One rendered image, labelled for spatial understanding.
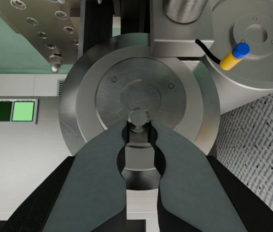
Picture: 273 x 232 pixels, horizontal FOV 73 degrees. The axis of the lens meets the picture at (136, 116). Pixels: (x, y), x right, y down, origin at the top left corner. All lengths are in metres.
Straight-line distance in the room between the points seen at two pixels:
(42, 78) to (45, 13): 2.96
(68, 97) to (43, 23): 0.31
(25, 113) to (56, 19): 0.26
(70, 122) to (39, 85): 3.19
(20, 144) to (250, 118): 0.52
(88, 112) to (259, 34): 0.19
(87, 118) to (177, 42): 0.10
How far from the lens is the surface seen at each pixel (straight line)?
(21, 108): 0.58
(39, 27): 0.49
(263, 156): 0.32
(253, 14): 0.25
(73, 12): 0.41
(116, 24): 0.65
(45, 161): 0.55
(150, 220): 0.53
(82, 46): 0.21
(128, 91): 0.16
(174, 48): 0.17
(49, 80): 3.32
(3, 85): 3.64
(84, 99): 0.17
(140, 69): 0.16
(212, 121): 0.18
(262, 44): 0.24
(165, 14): 0.18
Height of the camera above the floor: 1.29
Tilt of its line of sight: 11 degrees down
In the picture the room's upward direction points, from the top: 180 degrees clockwise
